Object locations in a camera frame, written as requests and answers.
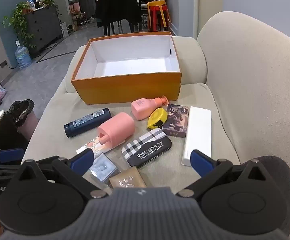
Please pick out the pink pump bottle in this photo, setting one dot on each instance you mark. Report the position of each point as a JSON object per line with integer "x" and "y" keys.
{"x": 141, "y": 107}

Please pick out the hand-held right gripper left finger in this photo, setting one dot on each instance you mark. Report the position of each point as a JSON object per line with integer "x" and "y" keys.
{"x": 81, "y": 161}

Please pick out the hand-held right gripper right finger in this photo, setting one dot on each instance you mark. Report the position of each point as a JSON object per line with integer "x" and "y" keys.
{"x": 201, "y": 162}

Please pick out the dark hallway cabinet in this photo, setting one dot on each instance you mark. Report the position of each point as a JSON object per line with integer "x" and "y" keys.
{"x": 87, "y": 7}

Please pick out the pink paper bag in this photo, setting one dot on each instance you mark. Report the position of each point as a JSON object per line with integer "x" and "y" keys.
{"x": 74, "y": 11}

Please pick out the dark blue bottle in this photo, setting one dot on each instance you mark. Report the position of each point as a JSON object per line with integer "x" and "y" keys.
{"x": 85, "y": 123}

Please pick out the white hand cream tube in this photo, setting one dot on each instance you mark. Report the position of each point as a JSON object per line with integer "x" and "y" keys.
{"x": 92, "y": 146}

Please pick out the plastic water bottle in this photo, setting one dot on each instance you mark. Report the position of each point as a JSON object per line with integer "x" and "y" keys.
{"x": 30, "y": 2}

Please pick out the red and yellow stools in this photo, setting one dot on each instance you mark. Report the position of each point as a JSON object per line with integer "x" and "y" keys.
{"x": 157, "y": 3}

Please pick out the small potted plant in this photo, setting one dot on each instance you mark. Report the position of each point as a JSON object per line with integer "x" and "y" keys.
{"x": 49, "y": 2}

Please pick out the illustrated card box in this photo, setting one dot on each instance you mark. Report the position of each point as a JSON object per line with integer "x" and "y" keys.
{"x": 176, "y": 120}

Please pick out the red plastic stool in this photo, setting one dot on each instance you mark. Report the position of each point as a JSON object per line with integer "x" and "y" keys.
{"x": 157, "y": 12}

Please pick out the plaid case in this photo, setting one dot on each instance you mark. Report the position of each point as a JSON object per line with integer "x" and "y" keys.
{"x": 145, "y": 147}

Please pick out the black chair with jacket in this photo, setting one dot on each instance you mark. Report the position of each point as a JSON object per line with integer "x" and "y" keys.
{"x": 117, "y": 5}

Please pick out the wall socket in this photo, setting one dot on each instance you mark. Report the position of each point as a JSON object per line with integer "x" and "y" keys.
{"x": 4, "y": 63}

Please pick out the orange cardboard box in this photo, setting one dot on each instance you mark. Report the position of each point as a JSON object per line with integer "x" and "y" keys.
{"x": 125, "y": 87}

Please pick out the yellow tape measure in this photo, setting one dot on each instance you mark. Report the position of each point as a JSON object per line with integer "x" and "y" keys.
{"x": 156, "y": 118}

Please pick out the dark grey drawer cabinet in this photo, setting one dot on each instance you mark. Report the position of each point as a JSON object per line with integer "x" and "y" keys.
{"x": 43, "y": 27}

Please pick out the white box on floor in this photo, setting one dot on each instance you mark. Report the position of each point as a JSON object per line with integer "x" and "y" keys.
{"x": 64, "y": 30}

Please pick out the long white box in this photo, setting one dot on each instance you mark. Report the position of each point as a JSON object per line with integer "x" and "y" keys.
{"x": 198, "y": 130}

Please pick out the brown pouch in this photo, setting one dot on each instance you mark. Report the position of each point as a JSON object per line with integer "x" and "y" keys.
{"x": 127, "y": 180}

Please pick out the blue water jug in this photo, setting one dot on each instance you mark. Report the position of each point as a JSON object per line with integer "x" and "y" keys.
{"x": 23, "y": 57}

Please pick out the pink cylinder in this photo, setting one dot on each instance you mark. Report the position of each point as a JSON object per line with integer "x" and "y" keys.
{"x": 117, "y": 130}

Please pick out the trash bin with black bag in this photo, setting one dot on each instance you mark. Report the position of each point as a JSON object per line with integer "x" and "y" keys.
{"x": 22, "y": 110}

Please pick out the beige sofa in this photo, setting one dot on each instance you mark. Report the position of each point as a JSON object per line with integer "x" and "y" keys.
{"x": 247, "y": 80}

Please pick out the clear plastic sachet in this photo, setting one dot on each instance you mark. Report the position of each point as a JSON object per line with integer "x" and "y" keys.
{"x": 102, "y": 167}

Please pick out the white wall adapter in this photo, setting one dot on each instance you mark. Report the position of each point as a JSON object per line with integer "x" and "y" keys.
{"x": 17, "y": 42}

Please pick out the trailing green plant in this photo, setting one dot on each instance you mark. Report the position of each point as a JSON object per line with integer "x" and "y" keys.
{"x": 18, "y": 20}

